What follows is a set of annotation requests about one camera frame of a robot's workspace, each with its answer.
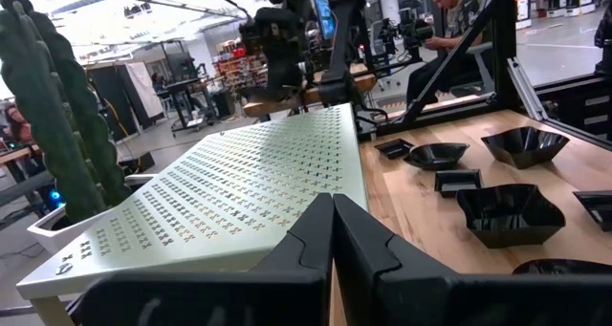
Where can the black metal table frame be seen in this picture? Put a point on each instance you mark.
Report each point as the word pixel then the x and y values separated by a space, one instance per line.
pixel 502 53

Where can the small black square plate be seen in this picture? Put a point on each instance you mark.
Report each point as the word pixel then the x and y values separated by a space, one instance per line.
pixel 457 182
pixel 393 148
pixel 597 210

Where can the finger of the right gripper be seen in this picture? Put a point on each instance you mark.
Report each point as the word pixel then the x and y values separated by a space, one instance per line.
pixel 292 77
pixel 276 77

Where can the shelf with red boxes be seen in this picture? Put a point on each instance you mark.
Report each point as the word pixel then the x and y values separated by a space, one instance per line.
pixel 239 68

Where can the black rolling desk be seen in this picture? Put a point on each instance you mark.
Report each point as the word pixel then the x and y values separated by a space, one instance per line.
pixel 189 96

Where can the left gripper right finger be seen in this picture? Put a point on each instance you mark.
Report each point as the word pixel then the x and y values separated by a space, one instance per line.
pixel 406 297

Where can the black drawer cabinet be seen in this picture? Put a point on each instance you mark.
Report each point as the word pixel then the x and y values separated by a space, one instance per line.
pixel 578 106

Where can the black robot at workbench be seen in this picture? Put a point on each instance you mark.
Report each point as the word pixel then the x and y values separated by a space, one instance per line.
pixel 411 32

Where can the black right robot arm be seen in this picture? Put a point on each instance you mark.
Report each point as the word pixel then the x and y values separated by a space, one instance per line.
pixel 342 53

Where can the person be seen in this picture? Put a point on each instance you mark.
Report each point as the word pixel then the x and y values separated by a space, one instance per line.
pixel 16 125
pixel 459 15

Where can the green cactus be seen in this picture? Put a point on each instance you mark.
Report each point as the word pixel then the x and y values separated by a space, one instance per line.
pixel 28 101

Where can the grey chair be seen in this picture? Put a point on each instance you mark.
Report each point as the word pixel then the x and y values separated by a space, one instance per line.
pixel 480 68

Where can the wooden workbench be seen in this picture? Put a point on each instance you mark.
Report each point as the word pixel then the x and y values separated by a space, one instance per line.
pixel 306 96

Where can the monitor with blue screen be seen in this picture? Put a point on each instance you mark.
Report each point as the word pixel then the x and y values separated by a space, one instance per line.
pixel 325 15

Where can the silver aluminium bracket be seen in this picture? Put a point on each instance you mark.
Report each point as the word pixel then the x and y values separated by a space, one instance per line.
pixel 526 89

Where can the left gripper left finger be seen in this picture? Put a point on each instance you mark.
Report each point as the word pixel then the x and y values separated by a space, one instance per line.
pixel 287 297

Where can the white hexagonal plant pot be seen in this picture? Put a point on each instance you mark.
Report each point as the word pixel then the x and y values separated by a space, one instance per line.
pixel 48 235

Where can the green perforated metal stand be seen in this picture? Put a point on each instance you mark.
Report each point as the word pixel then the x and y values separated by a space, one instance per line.
pixel 239 173

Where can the black leaf shaped plate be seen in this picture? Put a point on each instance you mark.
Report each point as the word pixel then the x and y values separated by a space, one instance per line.
pixel 436 156
pixel 561 267

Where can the black partition cabinet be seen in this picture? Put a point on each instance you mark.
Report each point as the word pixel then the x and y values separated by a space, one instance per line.
pixel 112 96

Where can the black wavy square plate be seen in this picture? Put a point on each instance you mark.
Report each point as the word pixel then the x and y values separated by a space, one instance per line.
pixel 524 146
pixel 509 216

